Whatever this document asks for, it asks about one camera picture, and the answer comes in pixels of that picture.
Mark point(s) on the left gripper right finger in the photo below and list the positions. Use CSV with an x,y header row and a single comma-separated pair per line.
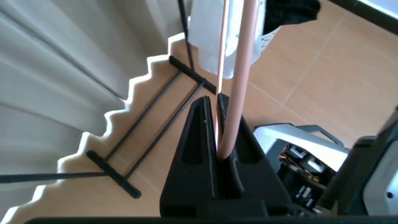
x,y
264,186

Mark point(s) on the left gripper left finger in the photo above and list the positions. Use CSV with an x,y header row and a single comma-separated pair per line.
x,y
186,186

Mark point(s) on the pink clothes hanger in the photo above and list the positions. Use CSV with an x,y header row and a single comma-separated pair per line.
x,y
242,62

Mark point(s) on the white printed t-shirt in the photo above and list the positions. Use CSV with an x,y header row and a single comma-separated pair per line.
x,y
205,31

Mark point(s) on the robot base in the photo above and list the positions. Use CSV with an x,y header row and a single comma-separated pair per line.
x,y
298,137

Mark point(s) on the black clothes rack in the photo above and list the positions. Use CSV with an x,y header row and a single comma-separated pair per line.
x,y
192,74

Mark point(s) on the white laundry basket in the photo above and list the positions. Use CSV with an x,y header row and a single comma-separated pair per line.
x,y
264,40

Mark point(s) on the black garment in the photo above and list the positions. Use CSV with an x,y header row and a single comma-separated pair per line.
x,y
289,12

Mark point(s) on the beige curtain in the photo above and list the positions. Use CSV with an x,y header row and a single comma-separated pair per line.
x,y
46,77

